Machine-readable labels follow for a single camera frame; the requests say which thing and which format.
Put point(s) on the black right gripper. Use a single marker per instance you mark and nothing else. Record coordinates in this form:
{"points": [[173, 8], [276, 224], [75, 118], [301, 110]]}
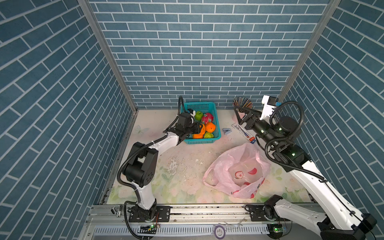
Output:
{"points": [[253, 112]]}

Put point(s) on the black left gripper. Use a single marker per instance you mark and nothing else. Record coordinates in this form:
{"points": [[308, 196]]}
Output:
{"points": [[196, 128]]}

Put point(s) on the orange fruit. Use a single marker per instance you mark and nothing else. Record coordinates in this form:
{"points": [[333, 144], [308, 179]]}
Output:
{"points": [[210, 127], [201, 134]]}

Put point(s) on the green pepper fruit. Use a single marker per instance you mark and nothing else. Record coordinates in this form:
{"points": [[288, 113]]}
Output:
{"points": [[208, 135]]}

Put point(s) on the red dragon fruit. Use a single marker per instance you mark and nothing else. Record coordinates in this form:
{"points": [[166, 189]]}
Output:
{"points": [[207, 118]]}

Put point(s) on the pink plastic bag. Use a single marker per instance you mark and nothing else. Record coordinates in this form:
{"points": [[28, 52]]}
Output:
{"points": [[238, 172]]}

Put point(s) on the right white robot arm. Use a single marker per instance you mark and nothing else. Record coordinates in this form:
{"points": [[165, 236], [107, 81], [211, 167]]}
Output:
{"points": [[340, 220]]}

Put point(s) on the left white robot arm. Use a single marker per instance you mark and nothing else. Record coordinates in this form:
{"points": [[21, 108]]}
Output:
{"points": [[138, 170]]}

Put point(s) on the pink metal pencil bucket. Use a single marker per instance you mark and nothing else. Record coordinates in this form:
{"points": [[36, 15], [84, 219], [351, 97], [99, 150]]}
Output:
{"points": [[241, 115]]}

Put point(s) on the light blue stapler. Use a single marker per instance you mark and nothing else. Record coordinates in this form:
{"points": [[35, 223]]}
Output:
{"points": [[227, 131]]}

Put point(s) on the teal plastic basket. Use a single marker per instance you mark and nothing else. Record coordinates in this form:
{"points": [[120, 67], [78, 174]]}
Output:
{"points": [[204, 107]]}

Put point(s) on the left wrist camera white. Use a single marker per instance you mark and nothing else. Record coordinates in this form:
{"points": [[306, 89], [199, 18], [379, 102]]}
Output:
{"points": [[191, 112]]}

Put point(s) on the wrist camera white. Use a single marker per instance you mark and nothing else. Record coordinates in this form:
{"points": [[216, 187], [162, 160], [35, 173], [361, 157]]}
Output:
{"points": [[269, 104], [191, 112]]}

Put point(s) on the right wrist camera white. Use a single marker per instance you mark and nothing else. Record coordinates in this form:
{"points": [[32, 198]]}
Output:
{"points": [[269, 104]]}

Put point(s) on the left corner aluminium post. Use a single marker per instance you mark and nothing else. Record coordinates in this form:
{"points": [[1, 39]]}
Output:
{"points": [[92, 20]]}

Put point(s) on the corner aluminium post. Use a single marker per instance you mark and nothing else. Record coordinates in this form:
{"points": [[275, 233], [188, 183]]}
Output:
{"points": [[317, 32], [92, 20]]}

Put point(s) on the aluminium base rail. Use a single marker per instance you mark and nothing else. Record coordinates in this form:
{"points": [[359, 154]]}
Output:
{"points": [[196, 219]]}

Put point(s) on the right corner aluminium post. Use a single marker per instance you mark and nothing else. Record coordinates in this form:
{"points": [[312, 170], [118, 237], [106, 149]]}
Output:
{"points": [[317, 32]]}

